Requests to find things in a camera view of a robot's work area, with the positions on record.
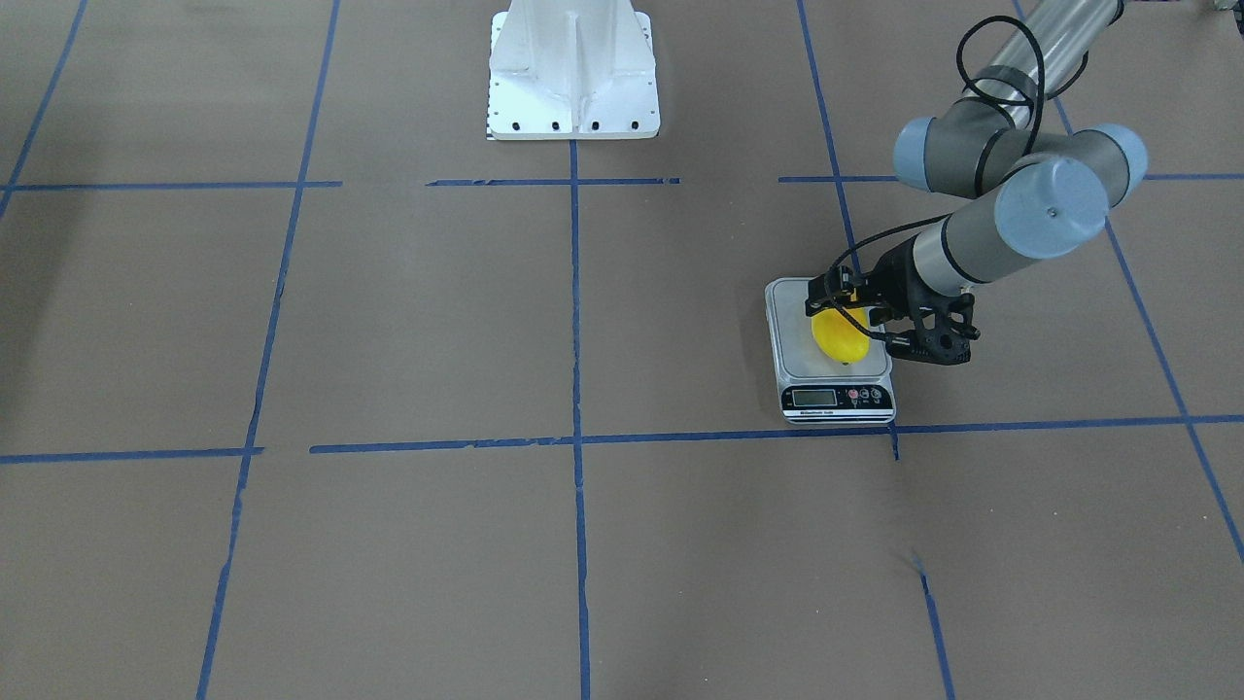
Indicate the white pedestal column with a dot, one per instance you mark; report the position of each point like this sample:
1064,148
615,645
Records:
572,70

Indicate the silver digital kitchen scale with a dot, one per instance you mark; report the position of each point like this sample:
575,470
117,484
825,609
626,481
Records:
811,389

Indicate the yellow mango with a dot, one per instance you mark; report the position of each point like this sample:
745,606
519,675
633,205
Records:
839,342

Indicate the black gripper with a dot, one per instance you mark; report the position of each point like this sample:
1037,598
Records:
891,275

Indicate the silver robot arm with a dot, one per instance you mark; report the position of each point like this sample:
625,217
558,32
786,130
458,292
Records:
1029,196

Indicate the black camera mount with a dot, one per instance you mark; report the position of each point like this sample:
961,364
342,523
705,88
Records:
943,329

